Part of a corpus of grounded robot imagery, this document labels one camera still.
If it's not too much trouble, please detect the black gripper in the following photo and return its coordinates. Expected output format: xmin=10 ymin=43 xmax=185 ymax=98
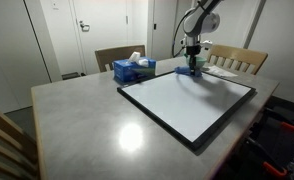
xmin=186 ymin=45 xmax=202 ymax=75

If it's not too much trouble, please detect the blue towel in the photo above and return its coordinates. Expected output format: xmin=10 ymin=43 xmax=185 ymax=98
xmin=174 ymin=65 xmax=204 ymax=78

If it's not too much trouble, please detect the green bowl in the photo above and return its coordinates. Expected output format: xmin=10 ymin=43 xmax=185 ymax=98
xmin=182 ymin=53 xmax=208 ymax=69

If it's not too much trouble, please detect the white cloth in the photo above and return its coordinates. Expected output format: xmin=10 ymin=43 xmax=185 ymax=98
xmin=202 ymin=64 xmax=239 ymax=79

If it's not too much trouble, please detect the light wooden slatted chair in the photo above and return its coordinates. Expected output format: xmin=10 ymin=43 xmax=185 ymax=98
xmin=0 ymin=100 xmax=41 ymax=180
xmin=206 ymin=44 xmax=269 ymax=76

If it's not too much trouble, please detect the narrow white door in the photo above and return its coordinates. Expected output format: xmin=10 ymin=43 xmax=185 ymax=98
xmin=151 ymin=0 xmax=181 ymax=62

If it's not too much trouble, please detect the blue tissue box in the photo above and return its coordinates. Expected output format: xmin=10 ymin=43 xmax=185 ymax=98
xmin=112 ymin=51 xmax=157 ymax=84

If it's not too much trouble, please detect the dark wooden chair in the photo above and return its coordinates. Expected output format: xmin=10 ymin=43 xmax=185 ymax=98
xmin=94 ymin=44 xmax=147 ymax=73

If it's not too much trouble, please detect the dark low floor object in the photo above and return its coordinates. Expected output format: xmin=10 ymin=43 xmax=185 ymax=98
xmin=61 ymin=71 xmax=87 ymax=81

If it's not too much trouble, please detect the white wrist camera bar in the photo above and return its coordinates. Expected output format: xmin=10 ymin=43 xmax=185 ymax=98
xmin=200 ymin=39 xmax=215 ymax=48

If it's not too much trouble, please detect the black cable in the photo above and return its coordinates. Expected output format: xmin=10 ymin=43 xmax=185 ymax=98
xmin=171 ymin=6 xmax=201 ymax=59

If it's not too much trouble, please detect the white board black frame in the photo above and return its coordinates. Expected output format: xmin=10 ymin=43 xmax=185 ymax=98
xmin=116 ymin=70 xmax=258 ymax=152

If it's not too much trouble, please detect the black clamp orange handle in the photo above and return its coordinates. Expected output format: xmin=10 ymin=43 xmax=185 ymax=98
xmin=246 ymin=136 xmax=289 ymax=178
xmin=265 ymin=108 xmax=294 ymax=133

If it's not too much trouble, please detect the metal door handle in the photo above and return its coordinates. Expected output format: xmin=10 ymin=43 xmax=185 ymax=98
xmin=78 ymin=20 xmax=91 ymax=33

